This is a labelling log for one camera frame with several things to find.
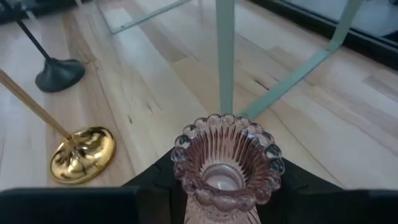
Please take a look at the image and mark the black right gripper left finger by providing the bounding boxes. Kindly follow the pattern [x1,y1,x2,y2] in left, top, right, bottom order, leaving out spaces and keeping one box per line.
[0,149,187,224]

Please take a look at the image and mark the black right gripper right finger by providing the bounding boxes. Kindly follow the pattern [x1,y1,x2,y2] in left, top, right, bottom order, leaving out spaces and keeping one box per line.
[257,158,398,224]

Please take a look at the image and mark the gold candlestick holder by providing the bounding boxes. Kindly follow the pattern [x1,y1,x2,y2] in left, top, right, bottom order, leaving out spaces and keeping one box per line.
[0,68,117,185]

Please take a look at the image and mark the pink ribbed glass candle holder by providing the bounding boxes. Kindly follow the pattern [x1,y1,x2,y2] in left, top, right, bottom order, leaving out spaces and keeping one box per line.
[170,113,285,224]

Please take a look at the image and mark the black candlestick holder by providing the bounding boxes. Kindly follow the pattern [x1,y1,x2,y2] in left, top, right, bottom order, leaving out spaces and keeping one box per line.
[2,0,86,93]

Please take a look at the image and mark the mint green perforated metal stand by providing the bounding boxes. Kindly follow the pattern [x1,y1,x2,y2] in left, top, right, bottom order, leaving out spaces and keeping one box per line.
[93,0,364,121]

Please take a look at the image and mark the black aluminium table frame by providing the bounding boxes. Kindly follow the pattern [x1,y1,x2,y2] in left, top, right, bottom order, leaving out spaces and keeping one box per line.
[248,0,398,71]

